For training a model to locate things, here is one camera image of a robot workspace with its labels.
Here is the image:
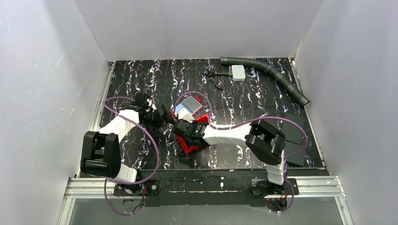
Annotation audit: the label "red plastic bin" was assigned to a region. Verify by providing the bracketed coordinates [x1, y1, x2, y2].
[170, 110, 210, 156]

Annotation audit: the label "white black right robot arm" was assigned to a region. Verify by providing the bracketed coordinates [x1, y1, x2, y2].
[172, 109, 286, 185]

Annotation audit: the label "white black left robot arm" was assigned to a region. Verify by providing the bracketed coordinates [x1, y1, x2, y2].
[80, 92, 176, 185]

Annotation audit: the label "upper black card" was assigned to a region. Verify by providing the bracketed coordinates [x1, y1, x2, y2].
[281, 112, 305, 144]

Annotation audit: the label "black grey pliers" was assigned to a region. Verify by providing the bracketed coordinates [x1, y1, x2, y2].
[203, 70, 232, 91]

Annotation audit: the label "white rectangular box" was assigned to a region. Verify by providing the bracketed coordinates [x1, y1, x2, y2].
[231, 65, 246, 82]

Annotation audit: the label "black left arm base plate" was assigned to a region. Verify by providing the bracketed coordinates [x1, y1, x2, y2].
[114, 180, 160, 197]

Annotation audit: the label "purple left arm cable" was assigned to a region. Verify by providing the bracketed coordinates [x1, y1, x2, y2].
[102, 97, 161, 217]

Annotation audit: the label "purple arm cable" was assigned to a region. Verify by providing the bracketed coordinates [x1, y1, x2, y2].
[102, 97, 161, 217]
[174, 91, 309, 215]

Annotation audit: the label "grey corrugated hose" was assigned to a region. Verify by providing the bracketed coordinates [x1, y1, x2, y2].
[220, 56, 311, 106]

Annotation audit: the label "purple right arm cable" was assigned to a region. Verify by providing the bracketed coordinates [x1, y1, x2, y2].
[174, 91, 309, 215]

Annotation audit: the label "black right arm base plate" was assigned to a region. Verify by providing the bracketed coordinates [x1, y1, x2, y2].
[248, 178, 299, 198]

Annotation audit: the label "aluminium frame rail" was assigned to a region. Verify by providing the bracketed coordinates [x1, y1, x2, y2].
[61, 59, 351, 225]

